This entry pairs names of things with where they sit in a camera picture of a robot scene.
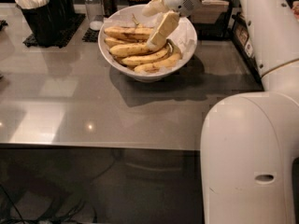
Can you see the clear salt shaker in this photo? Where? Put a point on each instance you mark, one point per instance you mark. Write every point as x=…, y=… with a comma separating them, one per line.
x=94, y=14

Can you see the white ceramic bowl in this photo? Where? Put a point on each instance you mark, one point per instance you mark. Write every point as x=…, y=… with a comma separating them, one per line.
x=144, y=76

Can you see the rear black cutlery cup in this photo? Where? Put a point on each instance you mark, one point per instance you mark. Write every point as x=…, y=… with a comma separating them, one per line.
x=61, y=12

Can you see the front right yellow banana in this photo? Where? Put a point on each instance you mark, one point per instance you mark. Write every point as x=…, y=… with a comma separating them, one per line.
x=168, y=62

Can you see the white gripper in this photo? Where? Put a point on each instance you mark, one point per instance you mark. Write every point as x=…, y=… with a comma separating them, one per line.
x=178, y=0

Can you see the front black cutlery cup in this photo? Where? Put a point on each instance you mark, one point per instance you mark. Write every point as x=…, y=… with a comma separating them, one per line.
x=41, y=24

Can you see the lower middle yellow banana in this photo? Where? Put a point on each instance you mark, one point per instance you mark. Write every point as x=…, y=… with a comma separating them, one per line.
x=142, y=59

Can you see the black wire condiment rack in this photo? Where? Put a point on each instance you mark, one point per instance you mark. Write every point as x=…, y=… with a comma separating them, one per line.
x=240, y=37

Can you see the napkin dispenser box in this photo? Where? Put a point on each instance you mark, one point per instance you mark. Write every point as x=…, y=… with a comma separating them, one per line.
x=211, y=19

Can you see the black rubber mat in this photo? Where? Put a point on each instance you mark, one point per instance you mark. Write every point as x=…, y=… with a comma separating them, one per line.
x=64, y=35

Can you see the small black shaker mat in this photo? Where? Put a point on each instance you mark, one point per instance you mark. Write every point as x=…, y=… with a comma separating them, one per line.
x=90, y=36

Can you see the top yellow banana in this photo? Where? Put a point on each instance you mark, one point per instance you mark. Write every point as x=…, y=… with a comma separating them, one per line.
x=128, y=33

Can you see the small left yellow banana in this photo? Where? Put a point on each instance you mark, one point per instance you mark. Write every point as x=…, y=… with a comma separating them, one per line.
x=111, y=41

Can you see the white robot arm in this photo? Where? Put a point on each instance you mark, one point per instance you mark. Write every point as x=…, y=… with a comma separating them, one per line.
x=250, y=141

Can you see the black cutlery cup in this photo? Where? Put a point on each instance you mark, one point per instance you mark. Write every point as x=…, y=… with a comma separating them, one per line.
x=61, y=12
x=41, y=24

